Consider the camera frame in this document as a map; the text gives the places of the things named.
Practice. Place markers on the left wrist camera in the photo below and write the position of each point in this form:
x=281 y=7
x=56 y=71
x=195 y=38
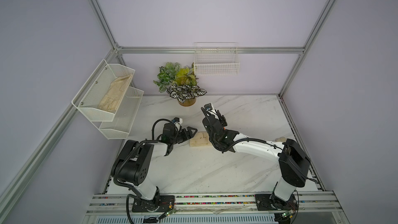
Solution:
x=177 y=122

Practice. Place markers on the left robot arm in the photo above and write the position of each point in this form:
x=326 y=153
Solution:
x=131 y=167

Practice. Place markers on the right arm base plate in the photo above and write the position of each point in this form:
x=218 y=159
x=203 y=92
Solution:
x=269 y=202

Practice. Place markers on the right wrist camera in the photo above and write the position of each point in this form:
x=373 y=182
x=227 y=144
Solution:
x=209 y=108

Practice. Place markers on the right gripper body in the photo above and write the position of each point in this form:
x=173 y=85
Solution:
x=212 y=138

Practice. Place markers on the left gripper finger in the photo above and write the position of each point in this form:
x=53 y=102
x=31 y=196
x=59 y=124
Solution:
x=192 y=130
x=188 y=141

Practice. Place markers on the white wire wall basket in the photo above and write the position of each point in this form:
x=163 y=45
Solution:
x=212 y=58

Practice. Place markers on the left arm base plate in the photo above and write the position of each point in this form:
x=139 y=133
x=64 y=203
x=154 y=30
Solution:
x=160 y=203

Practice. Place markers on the beige glove in shelf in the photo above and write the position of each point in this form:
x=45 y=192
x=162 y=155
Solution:
x=113 y=97

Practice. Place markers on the pale wooden block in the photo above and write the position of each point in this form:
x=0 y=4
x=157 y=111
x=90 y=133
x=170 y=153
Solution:
x=201 y=139

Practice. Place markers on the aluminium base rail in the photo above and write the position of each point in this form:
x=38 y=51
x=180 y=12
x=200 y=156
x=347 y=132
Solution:
x=308 y=207

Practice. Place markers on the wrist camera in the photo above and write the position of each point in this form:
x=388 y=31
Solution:
x=209 y=108
x=177 y=122

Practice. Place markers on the white two-tier mesh shelf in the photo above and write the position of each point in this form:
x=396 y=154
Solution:
x=114 y=126

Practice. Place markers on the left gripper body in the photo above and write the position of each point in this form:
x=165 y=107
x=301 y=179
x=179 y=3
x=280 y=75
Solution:
x=178 y=138

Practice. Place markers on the potted artificial plant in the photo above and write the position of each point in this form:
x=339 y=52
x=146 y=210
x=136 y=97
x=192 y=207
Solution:
x=180 y=83

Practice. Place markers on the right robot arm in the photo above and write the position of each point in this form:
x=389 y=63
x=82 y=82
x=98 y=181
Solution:
x=293 y=161

